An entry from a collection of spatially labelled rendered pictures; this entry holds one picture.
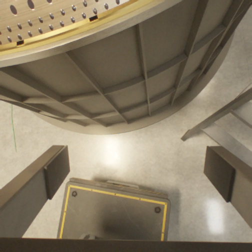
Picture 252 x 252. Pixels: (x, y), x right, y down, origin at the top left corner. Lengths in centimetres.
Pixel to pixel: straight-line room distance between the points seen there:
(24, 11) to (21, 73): 25
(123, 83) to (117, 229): 90
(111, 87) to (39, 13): 42
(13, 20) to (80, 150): 128
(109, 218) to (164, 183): 51
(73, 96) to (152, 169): 93
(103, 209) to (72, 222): 22
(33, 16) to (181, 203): 143
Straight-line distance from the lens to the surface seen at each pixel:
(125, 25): 43
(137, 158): 149
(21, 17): 46
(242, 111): 98
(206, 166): 17
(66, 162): 16
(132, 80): 76
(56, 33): 43
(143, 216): 122
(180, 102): 153
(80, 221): 133
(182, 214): 156
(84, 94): 80
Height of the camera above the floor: 148
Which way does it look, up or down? 77 degrees down
